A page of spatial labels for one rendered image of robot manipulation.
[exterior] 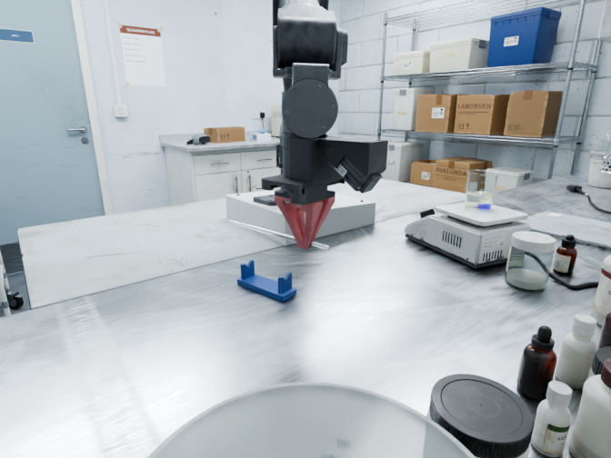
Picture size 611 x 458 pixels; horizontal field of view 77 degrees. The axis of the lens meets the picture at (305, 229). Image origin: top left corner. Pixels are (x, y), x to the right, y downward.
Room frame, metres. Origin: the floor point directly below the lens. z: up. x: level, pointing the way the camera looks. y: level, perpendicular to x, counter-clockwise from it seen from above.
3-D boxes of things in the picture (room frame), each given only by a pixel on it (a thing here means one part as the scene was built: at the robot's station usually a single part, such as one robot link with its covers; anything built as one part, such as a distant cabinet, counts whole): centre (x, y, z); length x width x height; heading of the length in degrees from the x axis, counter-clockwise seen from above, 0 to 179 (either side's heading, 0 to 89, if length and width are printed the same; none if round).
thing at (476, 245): (0.72, -0.32, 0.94); 0.22 x 0.13 x 0.08; 25
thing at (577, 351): (0.34, -0.28, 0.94); 0.03 x 0.03 x 0.07
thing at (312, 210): (0.51, -0.01, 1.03); 0.07 x 0.07 x 0.09; 52
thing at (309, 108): (0.46, -0.01, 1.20); 0.12 x 0.09 x 0.12; 3
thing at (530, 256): (0.57, -0.35, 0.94); 0.06 x 0.06 x 0.08
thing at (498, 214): (0.70, -0.33, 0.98); 0.12 x 0.12 x 0.01; 25
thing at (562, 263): (0.61, -0.44, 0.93); 0.03 x 0.03 x 0.07
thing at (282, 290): (0.55, 0.06, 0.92); 0.10 x 0.03 x 0.04; 52
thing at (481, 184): (0.71, -0.33, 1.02); 0.06 x 0.05 x 0.08; 38
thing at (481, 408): (0.22, -0.12, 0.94); 0.07 x 0.07 x 0.07
